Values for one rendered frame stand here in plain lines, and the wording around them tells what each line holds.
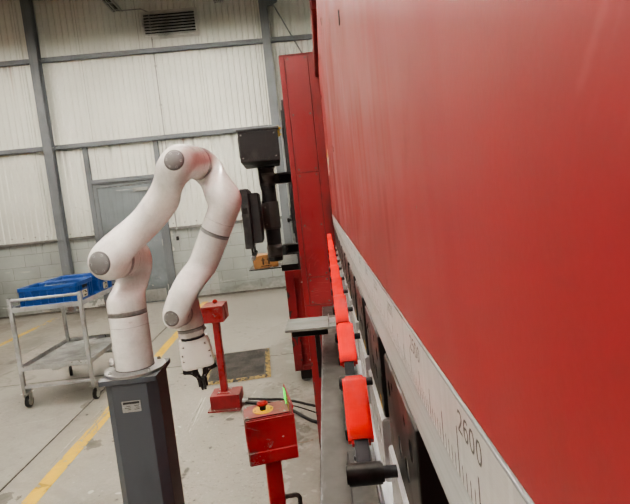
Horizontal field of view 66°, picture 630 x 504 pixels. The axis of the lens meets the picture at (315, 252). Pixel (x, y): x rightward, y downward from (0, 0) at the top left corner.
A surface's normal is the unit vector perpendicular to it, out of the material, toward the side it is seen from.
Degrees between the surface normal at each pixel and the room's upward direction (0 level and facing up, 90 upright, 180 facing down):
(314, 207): 90
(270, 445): 90
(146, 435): 90
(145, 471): 90
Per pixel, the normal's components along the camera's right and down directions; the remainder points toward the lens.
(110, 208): 0.05, 0.10
